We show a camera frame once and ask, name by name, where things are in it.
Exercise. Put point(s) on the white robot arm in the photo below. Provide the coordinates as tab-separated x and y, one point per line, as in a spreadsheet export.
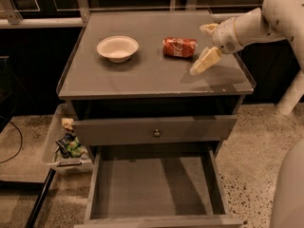
274	21

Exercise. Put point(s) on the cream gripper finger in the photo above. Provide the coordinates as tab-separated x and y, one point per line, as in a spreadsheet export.
208	58
209	29

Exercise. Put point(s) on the open grey middle drawer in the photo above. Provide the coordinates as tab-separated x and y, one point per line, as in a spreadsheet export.
174	185

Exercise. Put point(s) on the black floor frame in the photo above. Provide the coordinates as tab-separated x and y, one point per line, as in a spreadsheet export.
41	188

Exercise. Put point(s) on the red coke can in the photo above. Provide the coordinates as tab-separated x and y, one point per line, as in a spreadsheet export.
179	47

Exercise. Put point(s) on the white paper bowl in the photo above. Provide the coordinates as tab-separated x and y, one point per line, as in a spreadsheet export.
117	49

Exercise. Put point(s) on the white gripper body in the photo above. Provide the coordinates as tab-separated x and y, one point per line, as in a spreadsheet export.
224	35

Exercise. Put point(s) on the metal railing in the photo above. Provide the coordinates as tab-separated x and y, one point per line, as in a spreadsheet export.
62	13

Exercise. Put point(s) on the brass drawer knob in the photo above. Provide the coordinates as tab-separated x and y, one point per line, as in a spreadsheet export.
157	133

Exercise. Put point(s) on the grey top drawer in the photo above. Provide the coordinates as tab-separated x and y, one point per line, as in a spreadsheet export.
140	130

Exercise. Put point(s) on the green snack bag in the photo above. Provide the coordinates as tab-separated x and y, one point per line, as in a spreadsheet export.
70	147

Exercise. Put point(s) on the grey drawer cabinet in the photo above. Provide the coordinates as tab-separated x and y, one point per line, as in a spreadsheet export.
149	84

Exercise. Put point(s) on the tan snack packet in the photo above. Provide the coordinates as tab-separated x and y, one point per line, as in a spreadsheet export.
67	123

